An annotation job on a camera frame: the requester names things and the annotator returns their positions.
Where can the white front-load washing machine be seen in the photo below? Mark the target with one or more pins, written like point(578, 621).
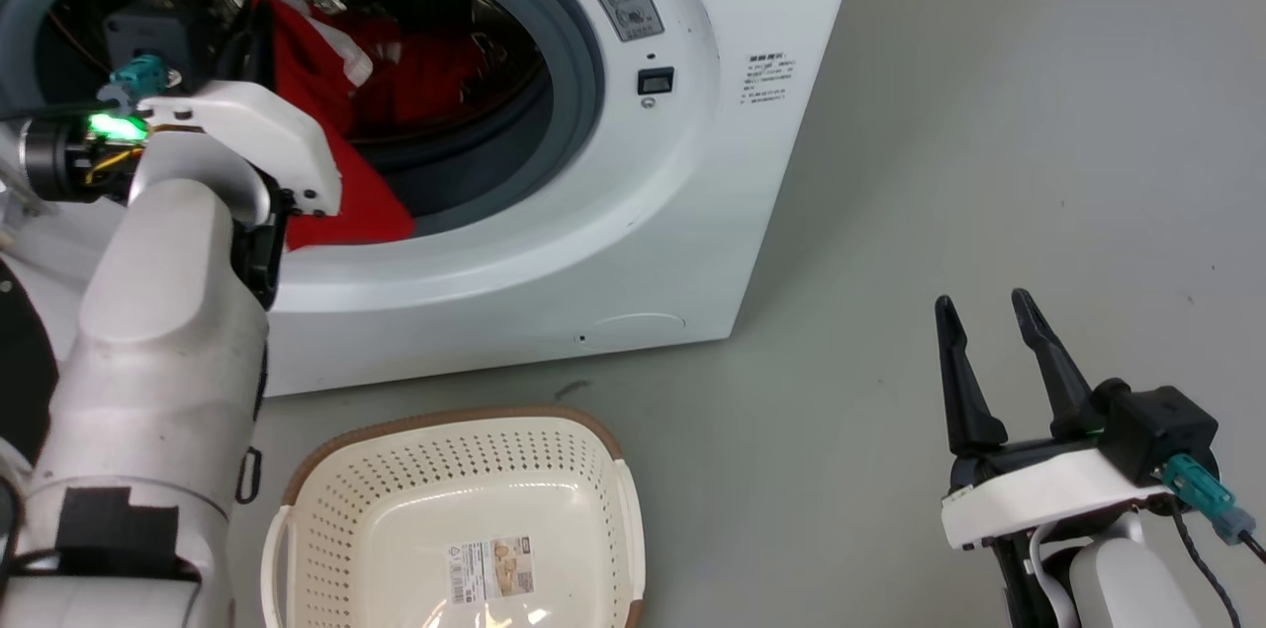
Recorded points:
point(633, 213)

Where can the teal connector right wrist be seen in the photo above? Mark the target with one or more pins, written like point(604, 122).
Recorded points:
point(1207, 497)

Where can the paper label in basket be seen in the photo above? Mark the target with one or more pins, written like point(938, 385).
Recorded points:
point(492, 569)

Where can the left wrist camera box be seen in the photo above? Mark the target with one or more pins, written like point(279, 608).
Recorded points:
point(148, 33)

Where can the teal connector wrist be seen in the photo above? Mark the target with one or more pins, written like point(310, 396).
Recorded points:
point(1207, 497)
point(138, 74)

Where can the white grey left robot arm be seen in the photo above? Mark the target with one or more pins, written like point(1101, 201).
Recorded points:
point(148, 361)

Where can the red garment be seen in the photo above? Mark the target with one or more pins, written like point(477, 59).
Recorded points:
point(366, 198)

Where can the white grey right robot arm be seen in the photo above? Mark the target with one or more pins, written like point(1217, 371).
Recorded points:
point(1128, 579)

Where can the printed text label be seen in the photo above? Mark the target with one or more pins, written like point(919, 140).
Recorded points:
point(769, 79)

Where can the black door latch socket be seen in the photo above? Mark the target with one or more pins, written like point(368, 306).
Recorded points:
point(655, 80)

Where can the teal connector left wrist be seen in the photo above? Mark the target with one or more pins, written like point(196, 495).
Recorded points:
point(138, 74)

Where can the grey rubber door gasket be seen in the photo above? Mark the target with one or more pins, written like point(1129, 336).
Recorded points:
point(579, 44)

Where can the round filter cover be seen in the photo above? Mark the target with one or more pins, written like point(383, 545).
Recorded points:
point(641, 322)

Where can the cream perforated laundry basket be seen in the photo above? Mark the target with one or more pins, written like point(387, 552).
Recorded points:
point(396, 529)

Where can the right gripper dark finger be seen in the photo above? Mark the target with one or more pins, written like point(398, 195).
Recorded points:
point(964, 381)
point(1058, 371)

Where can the steel washing machine drum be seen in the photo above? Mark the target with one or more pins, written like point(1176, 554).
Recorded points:
point(465, 104)

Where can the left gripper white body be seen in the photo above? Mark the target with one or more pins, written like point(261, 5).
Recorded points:
point(267, 134)

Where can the white cloth piece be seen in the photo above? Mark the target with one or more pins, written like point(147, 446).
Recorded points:
point(348, 49)

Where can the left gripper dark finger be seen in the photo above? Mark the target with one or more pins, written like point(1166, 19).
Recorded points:
point(252, 49)

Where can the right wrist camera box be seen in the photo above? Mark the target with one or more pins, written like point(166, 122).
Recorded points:
point(1157, 430)

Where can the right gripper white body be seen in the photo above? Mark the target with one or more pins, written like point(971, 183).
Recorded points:
point(1039, 494)

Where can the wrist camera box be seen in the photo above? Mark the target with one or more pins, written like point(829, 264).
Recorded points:
point(1157, 430)
point(148, 33)

